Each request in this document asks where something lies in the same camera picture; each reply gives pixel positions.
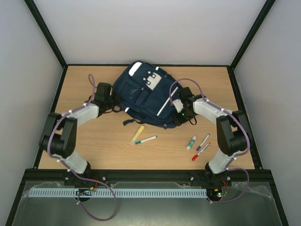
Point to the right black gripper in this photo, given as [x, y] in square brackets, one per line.
[179, 117]

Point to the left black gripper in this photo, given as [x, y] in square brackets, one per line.
[117, 98]

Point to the white glue stick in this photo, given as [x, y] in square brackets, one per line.
[191, 142]

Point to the navy blue student backpack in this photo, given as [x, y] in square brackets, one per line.
[145, 91]

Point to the yellow highlighter pen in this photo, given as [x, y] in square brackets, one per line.
[137, 134]

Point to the teal capped white marker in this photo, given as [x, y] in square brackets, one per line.
[145, 140]

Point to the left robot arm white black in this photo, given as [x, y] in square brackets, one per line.
[59, 135]

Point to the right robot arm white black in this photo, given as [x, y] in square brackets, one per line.
[232, 130]

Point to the purple capped white marker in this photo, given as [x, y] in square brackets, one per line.
[202, 143]

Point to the red capped white marker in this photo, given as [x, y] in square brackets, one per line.
[201, 151]

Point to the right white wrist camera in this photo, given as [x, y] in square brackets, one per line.
[178, 105]

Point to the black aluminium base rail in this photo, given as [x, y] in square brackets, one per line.
[191, 177]

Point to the black enclosure frame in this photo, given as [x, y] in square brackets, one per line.
[258, 174]

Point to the light blue slotted cable duct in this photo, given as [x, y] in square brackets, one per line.
[118, 193]

